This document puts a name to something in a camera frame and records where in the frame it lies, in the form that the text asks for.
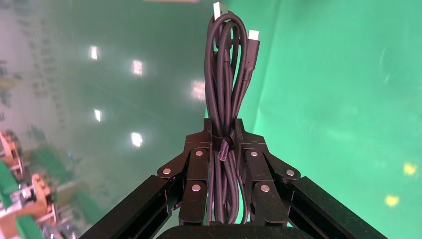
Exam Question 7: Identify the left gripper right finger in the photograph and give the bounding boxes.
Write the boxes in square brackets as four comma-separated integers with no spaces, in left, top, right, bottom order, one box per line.
[234,119,390,239]

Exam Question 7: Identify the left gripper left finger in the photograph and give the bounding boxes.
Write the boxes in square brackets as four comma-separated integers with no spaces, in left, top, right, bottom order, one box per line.
[79,119,213,239]

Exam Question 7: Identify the black data cable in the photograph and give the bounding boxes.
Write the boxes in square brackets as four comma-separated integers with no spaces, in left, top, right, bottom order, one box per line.
[204,1,261,225]

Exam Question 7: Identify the green table mat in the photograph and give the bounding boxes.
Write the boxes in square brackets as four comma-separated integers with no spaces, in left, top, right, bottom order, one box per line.
[204,0,422,239]

